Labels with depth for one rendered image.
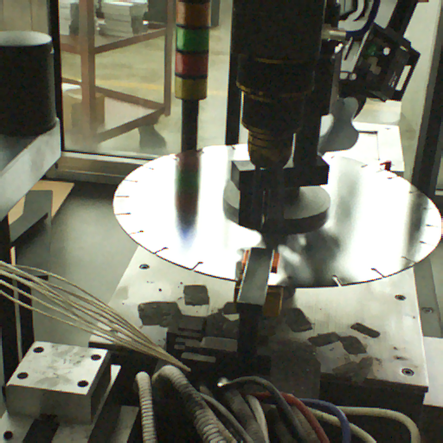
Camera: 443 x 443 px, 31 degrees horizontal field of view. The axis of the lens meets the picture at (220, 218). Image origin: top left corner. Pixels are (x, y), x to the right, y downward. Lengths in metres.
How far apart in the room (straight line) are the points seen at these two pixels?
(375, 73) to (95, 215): 0.58
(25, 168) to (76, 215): 0.57
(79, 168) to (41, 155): 0.64
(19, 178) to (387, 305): 0.41
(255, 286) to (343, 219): 0.21
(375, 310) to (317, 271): 0.16
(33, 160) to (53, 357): 0.17
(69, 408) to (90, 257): 0.49
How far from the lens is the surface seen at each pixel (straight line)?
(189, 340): 0.67
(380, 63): 0.82
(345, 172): 0.91
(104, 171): 1.34
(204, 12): 1.03
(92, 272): 1.09
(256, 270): 0.63
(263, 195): 0.70
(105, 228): 1.20
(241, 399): 0.62
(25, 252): 0.78
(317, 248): 0.74
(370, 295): 0.87
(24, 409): 0.68
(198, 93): 1.06
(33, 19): 1.30
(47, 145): 0.73
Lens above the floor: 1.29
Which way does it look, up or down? 26 degrees down
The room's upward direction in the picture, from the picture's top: 3 degrees clockwise
